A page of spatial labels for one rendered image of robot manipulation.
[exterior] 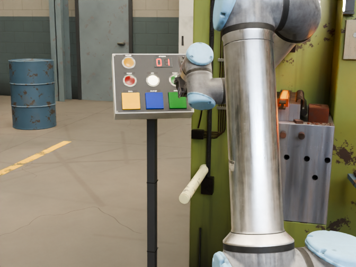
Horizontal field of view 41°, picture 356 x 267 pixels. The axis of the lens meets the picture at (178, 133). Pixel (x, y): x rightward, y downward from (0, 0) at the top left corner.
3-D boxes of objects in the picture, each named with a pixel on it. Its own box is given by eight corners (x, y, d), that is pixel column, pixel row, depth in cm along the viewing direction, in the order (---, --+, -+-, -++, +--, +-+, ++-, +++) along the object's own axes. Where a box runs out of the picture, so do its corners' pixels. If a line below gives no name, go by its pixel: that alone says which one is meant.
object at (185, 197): (189, 205, 195) (190, 193, 194) (177, 204, 197) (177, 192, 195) (209, 175, 237) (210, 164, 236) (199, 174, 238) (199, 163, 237)
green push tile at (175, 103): (187, 107, 202) (185, 91, 204) (170, 108, 201) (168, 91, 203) (186, 109, 204) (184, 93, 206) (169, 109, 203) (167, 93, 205)
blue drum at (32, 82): (43, 131, 607) (39, 62, 587) (2, 128, 621) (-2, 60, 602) (64, 122, 662) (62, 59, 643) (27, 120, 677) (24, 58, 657)
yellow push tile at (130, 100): (140, 108, 198) (139, 92, 200) (122, 109, 197) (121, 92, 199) (140, 110, 200) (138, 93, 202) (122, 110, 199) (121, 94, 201)
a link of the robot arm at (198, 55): (188, 65, 155) (186, 38, 158) (181, 81, 167) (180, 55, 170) (216, 65, 157) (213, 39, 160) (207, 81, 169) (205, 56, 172)
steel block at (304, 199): (326, 224, 208) (335, 126, 199) (240, 215, 217) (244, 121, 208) (321, 185, 261) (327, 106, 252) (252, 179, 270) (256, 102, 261)
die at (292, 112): (299, 121, 208) (300, 102, 206) (254, 118, 212) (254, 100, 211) (299, 106, 247) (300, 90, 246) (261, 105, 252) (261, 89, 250)
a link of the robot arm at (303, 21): (337, -33, 103) (250, 79, 168) (283, -34, 102) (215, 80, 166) (345, 15, 101) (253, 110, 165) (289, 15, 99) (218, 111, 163)
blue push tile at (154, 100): (163, 108, 200) (162, 91, 202) (146, 109, 199) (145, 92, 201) (163, 109, 202) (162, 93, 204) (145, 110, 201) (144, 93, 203)
